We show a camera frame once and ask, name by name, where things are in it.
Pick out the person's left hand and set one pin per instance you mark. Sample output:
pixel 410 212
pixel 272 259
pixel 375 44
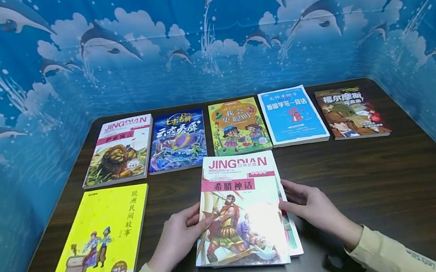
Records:
pixel 175 242

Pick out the lion cover book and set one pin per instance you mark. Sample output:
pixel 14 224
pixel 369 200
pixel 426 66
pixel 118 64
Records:
pixel 119 152

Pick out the light blue cover book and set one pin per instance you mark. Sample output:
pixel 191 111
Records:
pixel 292 116

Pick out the warrior cover book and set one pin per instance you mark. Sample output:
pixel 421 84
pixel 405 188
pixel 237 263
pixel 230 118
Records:
pixel 239 209

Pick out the person's left index finger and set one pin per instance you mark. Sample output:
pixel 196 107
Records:
pixel 189 211

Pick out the person's right thumb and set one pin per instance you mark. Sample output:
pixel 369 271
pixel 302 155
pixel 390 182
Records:
pixel 288 206

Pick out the person's right forearm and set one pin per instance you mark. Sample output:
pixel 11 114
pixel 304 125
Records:
pixel 389 254

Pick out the blue fantasy cover book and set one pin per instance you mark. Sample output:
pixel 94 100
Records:
pixel 178 141

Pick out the brown detective cover book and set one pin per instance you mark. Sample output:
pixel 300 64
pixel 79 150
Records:
pixel 348 114

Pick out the yellow cover book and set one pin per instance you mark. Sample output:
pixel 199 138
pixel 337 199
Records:
pixel 97 245

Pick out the person's right hand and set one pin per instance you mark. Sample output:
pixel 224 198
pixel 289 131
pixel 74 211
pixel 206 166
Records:
pixel 319 213

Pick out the person's left thumb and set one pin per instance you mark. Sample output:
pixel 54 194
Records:
pixel 205 225

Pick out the green cartoon children cover book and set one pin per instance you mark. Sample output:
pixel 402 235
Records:
pixel 238 127

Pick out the person's right index finger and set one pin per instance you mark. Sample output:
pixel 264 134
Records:
pixel 293 187

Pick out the white book with colourful cover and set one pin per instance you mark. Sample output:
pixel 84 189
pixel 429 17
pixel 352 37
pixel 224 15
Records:
pixel 292 234

